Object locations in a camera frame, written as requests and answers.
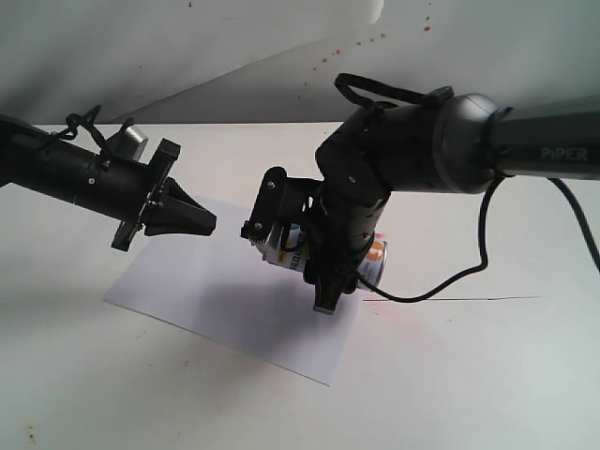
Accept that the white polka dot spray can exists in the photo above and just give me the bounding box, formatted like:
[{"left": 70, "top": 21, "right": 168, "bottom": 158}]
[{"left": 254, "top": 223, "right": 387, "bottom": 286}]

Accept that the white backdrop sheet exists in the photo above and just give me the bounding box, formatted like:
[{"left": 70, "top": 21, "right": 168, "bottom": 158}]
[{"left": 1, "top": 1, "right": 599, "bottom": 124}]

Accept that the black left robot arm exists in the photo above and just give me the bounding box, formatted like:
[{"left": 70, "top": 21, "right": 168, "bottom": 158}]
[{"left": 1, "top": 113, "right": 217, "bottom": 251}]

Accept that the white paper sheet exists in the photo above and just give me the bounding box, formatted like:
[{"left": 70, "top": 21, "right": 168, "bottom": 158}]
[{"left": 104, "top": 198, "right": 366, "bottom": 384}]

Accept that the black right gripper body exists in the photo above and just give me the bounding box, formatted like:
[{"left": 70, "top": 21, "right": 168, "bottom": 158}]
[{"left": 241, "top": 164, "right": 370, "bottom": 286}]

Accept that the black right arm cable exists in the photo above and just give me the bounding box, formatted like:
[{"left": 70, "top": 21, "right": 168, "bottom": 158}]
[{"left": 333, "top": 72, "right": 600, "bottom": 304}]

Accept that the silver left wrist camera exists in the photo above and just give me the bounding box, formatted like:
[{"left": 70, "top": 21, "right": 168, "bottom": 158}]
[{"left": 107, "top": 117, "right": 148, "bottom": 161}]

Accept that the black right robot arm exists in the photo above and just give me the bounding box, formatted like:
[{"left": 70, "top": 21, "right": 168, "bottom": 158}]
[{"left": 241, "top": 94, "right": 599, "bottom": 313}]

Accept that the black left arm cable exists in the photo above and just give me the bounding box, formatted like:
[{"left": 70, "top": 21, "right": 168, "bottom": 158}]
[{"left": 39, "top": 105, "right": 113, "bottom": 165}]

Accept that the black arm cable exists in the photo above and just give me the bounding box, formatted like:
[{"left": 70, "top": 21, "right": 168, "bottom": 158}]
[
  {"left": 333, "top": 72, "right": 600, "bottom": 304},
  {"left": 39, "top": 105, "right": 113, "bottom": 165}
]

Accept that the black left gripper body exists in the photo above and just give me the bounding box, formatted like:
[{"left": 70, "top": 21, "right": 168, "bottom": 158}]
[{"left": 112, "top": 139, "right": 181, "bottom": 251}]

